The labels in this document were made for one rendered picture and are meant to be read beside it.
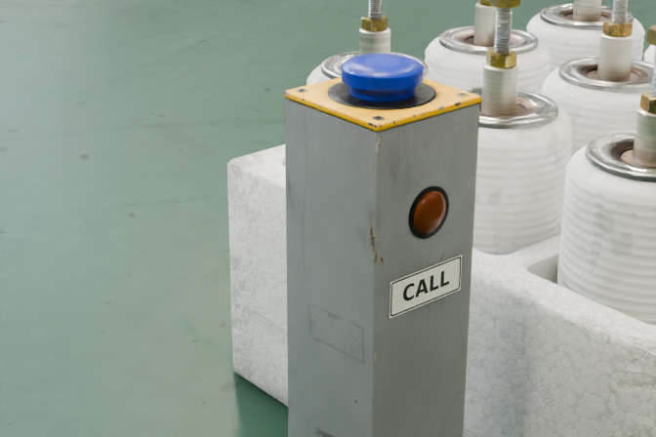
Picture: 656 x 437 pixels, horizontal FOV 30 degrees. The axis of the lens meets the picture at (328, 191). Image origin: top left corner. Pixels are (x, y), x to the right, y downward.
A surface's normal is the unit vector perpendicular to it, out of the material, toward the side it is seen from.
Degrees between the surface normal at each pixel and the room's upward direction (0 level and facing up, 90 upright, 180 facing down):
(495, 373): 90
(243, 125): 0
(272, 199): 90
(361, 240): 90
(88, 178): 0
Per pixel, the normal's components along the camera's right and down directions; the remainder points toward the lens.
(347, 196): -0.76, 0.24
